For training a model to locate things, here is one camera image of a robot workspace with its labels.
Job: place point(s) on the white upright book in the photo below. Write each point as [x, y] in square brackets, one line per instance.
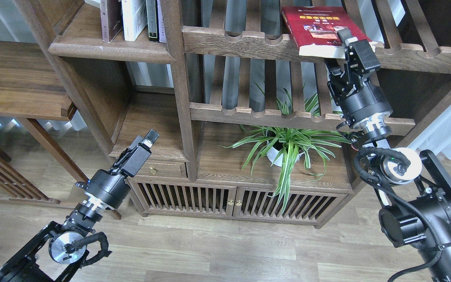
[134, 18]

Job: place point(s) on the dark brown book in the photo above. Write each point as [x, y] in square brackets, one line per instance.
[111, 19]

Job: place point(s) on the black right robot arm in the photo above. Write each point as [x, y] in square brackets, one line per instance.
[413, 187]

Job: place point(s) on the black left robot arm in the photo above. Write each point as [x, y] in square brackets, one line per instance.
[75, 243]

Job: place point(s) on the red book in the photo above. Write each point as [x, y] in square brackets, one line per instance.
[314, 30]

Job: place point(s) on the green spider plant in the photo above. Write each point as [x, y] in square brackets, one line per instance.
[290, 142]

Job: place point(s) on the dark green upright book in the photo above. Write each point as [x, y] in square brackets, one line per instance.
[151, 8]

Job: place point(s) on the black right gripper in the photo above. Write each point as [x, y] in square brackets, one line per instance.
[363, 104]

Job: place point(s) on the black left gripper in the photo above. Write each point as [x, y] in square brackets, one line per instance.
[107, 189]

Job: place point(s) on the dark wooden bookshelf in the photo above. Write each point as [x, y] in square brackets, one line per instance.
[195, 90]

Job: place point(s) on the wooden side table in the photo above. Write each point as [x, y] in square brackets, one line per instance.
[29, 91]

